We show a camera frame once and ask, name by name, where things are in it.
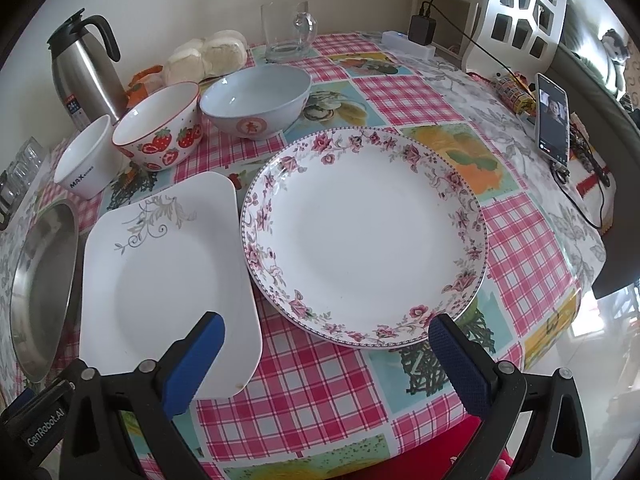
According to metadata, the stainless steel round tray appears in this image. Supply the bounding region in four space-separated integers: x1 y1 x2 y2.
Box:
10 200 80 384

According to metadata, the floral round plate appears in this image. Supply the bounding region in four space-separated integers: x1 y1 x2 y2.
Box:
240 127 488 349

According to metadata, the white MAX bowl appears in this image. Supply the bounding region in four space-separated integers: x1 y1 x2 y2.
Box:
53 115 122 200

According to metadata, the strawberry pattern bowl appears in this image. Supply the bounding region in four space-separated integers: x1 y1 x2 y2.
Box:
112 82 204 172

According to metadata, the white square plate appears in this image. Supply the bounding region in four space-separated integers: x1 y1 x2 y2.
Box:
79 171 262 399

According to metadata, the glass cups tray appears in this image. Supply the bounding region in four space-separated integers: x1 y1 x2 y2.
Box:
0 138 48 231

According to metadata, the light blue bowl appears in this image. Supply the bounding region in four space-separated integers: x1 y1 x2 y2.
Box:
200 64 312 141

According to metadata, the smartphone on stand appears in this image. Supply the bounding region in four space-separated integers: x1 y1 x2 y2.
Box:
535 73 570 168

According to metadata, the orange snack packet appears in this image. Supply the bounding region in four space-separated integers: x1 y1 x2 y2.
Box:
126 65 164 110

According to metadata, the colourful candy packet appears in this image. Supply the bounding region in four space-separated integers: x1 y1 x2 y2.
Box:
491 73 537 115

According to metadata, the stainless steel thermos jug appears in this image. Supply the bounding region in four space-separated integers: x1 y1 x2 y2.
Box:
47 11 128 130

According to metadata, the bag of white buns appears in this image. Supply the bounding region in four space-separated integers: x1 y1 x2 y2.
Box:
162 29 248 86

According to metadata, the white power strip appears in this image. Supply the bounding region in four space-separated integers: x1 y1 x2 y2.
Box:
381 30 435 61

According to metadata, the black charger plug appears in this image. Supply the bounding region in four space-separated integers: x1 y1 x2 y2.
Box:
408 1 436 46

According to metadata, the clear glass mug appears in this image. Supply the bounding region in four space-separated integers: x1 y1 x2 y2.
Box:
260 1 318 63

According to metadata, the white lattice chair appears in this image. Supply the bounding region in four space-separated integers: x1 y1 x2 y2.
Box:
462 0 566 81

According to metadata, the black charger cable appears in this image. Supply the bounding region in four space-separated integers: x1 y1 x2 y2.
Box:
422 0 539 91

